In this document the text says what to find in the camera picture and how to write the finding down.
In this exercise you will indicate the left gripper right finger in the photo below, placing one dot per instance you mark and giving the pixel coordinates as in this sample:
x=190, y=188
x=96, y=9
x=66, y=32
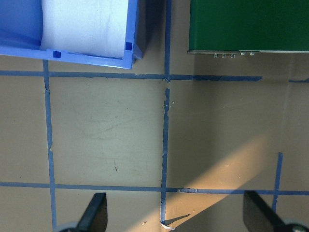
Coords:
x=259, y=217

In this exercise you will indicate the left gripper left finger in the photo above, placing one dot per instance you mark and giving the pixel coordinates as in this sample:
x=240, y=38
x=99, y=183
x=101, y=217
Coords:
x=95, y=217

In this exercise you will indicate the green conveyor belt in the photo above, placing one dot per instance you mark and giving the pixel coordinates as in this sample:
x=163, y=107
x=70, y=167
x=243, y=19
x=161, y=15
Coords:
x=248, y=26

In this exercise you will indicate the white foam sheet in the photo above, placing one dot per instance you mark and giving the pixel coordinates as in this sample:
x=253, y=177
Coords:
x=90, y=27

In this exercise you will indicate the blue source bin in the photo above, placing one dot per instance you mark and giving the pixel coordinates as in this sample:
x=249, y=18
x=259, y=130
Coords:
x=21, y=26

